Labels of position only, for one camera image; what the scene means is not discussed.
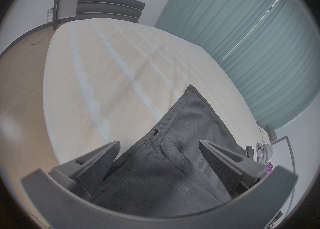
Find bed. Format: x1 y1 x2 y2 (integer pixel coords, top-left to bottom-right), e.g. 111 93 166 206
42 18 298 221

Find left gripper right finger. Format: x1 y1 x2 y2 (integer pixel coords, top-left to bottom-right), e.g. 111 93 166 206
199 140 267 195

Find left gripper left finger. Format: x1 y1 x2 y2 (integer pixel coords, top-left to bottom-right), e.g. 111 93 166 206
49 140 121 193

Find grey garment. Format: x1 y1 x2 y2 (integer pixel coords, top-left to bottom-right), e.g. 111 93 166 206
255 142 274 163

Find grey bedside table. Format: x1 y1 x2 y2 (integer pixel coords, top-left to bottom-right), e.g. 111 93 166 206
257 121 278 140

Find black T-shirt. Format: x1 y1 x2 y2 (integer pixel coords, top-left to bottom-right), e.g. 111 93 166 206
89 84 254 217

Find white printed pillow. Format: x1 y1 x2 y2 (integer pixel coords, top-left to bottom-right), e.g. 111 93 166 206
258 125 272 146

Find black chest of drawers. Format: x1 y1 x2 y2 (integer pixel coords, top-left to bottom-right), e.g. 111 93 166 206
52 0 146 31

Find black cable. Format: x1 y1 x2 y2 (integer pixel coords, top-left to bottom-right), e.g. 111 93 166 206
30 8 55 46

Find blue-green curtain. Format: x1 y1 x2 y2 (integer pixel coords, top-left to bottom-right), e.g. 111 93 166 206
155 0 284 63
218 0 316 126

